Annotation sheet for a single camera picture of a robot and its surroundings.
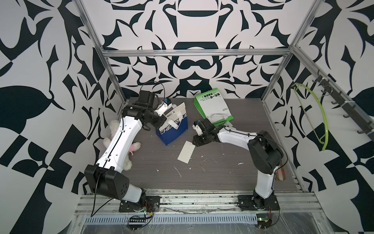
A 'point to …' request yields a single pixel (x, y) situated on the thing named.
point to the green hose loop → (326, 145)
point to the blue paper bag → (176, 124)
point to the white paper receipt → (186, 152)
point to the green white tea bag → (212, 105)
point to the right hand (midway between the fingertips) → (194, 139)
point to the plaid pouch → (280, 174)
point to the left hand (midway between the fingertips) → (159, 116)
